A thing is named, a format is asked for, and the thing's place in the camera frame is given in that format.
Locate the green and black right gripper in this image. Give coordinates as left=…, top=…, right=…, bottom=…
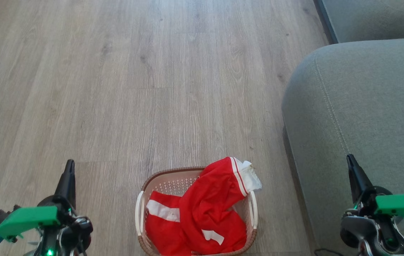
left=346, top=154, right=404, bottom=246

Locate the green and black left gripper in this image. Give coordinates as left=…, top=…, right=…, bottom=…
left=0, top=159, right=94, bottom=237

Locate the red and white jersey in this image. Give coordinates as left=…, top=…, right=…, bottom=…
left=145, top=156, right=262, bottom=256

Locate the grey and yellow sectional sofa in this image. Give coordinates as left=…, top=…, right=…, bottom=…
left=282, top=0, right=404, bottom=256

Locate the pink plastic laundry basket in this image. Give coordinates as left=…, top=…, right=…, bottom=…
left=135, top=167, right=259, bottom=256

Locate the thin black floor cable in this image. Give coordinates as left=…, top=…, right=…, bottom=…
left=314, top=248, right=346, bottom=256

